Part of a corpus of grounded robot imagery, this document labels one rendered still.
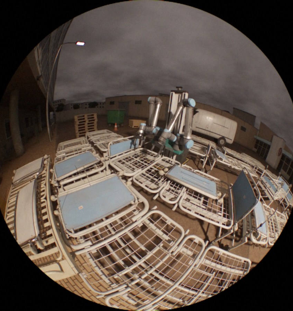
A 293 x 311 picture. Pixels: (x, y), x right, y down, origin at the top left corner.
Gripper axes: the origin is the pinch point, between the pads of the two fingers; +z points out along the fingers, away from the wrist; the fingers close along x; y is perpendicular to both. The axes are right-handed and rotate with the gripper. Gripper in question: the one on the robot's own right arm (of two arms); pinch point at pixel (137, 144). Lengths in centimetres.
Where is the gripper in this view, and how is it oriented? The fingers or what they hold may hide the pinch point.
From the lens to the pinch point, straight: 142.4
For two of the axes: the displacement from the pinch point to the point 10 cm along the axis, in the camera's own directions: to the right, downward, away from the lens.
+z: -2.5, 9.7, 0.6
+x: -8.1, -2.4, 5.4
